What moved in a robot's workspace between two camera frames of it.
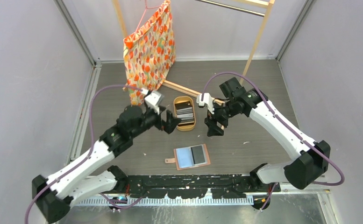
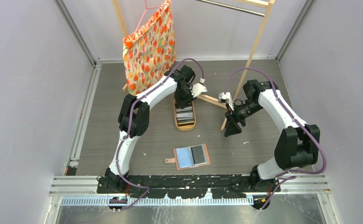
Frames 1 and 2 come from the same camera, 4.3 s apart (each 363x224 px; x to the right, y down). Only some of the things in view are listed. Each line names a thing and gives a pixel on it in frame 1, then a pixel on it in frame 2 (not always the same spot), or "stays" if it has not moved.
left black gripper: [167, 125] to [182, 103]
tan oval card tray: [189, 127] stays
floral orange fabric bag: [149, 53] stays
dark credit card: [197, 154] stays
